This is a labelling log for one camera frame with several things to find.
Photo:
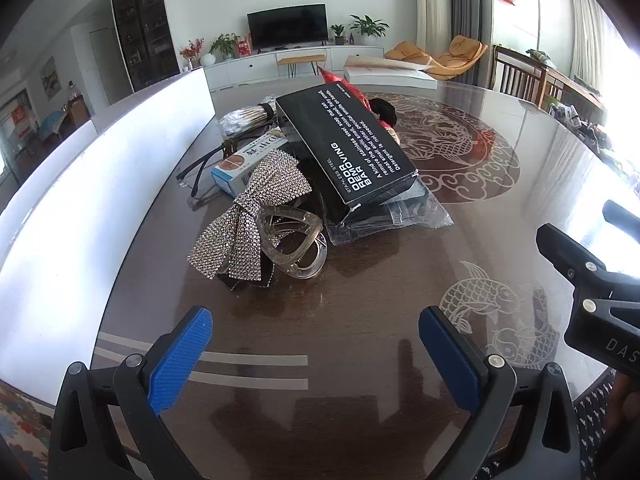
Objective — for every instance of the grey curtain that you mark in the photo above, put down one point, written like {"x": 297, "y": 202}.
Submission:
{"x": 470, "y": 10}

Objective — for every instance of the round white vase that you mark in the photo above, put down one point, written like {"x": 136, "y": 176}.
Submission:
{"x": 207, "y": 59}

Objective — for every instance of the sheer window curtain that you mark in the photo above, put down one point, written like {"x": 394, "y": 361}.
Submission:
{"x": 587, "y": 35}

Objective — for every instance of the red flowers in vase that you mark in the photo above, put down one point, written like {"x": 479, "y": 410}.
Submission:
{"x": 192, "y": 50}

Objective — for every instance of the black television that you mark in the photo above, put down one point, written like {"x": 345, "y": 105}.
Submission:
{"x": 287, "y": 27}

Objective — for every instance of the white television cabinet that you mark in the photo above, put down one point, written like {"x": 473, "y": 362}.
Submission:
{"x": 250, "y": 67}

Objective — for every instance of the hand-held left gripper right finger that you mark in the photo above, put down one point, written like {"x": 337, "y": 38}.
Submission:
{"x": 447, "y": 357}

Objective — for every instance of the small potted plant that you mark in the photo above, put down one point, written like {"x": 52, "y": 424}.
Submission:
{"x": 337, "y": 32}

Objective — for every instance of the wooden side desk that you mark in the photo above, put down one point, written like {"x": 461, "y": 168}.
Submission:
{"x": 575, "y": 87}

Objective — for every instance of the black cardboard box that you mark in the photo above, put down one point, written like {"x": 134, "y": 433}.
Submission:
{"x": 345, "y": 145}

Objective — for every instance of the clear glasses with black temples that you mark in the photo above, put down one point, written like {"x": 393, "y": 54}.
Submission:
{"x": 202, "y": 170}

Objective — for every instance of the red gift box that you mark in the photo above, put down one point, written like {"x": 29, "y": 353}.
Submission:
{"x": 243, "y": 47}

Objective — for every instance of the person's dark patterned clothing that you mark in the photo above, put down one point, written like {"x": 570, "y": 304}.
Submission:
{"x": 592, "y": 420}

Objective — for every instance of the bundle of bagged chopsticks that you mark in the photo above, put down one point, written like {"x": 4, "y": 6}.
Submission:
{"x": 245, "y": 116}

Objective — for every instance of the flat white box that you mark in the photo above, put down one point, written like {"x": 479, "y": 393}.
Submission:
{"x": 390, "y": 79}

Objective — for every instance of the orange-topped bench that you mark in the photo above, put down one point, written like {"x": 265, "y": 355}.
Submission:
{"x": 300, "y": 58}

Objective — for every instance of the dark wooden chair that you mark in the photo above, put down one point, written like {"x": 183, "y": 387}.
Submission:
{"x": 515, "y": 75}

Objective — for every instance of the bushy potted plant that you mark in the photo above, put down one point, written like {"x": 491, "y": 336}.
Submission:
{"x": 225, "y": 45}

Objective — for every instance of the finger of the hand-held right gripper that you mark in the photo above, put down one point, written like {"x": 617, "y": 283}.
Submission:
{"x": 622, "y": 220}
{"x": 575, "y": 265}

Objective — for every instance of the phone case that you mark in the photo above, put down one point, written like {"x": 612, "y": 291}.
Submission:
{"x": 410, "y": 210}

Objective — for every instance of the orange rocking chair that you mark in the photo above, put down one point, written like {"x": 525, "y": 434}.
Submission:
{"x": 465, "y": 50}

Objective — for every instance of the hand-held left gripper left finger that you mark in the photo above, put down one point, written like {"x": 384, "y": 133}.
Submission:
{"x": 180, "y": 360}

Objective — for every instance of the black velvet scrunchie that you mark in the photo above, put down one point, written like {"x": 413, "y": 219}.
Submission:
{"x": 382, "y": 110}

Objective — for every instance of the cream curtain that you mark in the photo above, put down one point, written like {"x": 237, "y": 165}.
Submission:
{"x": 432, "y": 5}

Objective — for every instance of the floral seat cushion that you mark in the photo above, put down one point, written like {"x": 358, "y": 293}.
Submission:
{"x": 22, "y": 425}

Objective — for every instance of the red snack packet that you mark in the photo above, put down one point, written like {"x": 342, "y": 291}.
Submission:
{"x": 330, "y": 76}

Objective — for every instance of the blue and white small box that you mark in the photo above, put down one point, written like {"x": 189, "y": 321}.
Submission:
{"x": 235, "y": 162}

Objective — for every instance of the rhinestone bow hair clip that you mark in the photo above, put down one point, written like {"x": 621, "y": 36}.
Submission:
{"x": 240, "y": 230}

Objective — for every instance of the dark glass display cabinet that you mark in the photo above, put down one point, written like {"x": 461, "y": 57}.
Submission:
{"x": 145, "y": 35}

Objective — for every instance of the clear heart claw clip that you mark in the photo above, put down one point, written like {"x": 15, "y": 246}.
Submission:
{"x": 310, "y": 262}

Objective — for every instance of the wall painting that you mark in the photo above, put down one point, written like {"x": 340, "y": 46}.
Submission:
{"x": 48, "y": 77}

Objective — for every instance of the large leafy potted plant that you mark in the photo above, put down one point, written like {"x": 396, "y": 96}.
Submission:
{"x": 369, "y": 26}

